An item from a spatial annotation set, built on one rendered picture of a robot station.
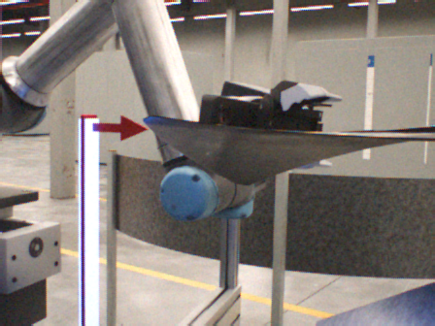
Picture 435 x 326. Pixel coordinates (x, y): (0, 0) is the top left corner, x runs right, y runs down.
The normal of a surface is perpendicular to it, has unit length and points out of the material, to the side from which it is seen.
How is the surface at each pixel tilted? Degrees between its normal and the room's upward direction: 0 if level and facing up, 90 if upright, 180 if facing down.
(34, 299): 90
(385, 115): 90
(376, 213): 90
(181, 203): 90
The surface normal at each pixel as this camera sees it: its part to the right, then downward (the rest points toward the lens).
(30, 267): 0.92, 0.06
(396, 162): -0.57, 0.07
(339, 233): -0.21, 0.09
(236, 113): 0.73, 0.16
